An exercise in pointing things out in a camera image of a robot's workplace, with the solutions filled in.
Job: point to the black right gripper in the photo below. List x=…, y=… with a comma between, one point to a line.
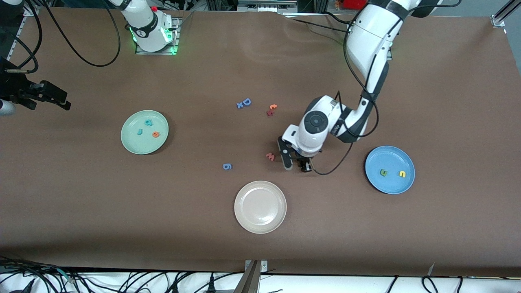
x=15, y=87

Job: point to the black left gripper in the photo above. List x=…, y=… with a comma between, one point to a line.
x=304, y=163

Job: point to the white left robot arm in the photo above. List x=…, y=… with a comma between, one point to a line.
x=374, y=36

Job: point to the red foam letter w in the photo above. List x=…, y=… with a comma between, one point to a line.
x=270, y=156

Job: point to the beige plate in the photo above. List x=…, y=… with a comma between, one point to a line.
x=260, y=207

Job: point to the blue plate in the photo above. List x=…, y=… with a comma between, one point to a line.
x=390, y=158

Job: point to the blue foam letter D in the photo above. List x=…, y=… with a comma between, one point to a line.
x=246, y=101

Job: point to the pale green plate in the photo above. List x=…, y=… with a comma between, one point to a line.
x=144, y=142

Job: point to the red box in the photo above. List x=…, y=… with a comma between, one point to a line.
x=354, y=4

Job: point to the aluminium frame rail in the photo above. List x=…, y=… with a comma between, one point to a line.
x=15, y=36

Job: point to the aluminium frame profile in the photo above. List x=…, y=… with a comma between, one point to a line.
x=31, y=10
x=498, y=19

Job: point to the aluminium mount bracket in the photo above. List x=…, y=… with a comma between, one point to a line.
x=249, y=278

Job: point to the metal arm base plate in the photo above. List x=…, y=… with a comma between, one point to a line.
x=176, y=36

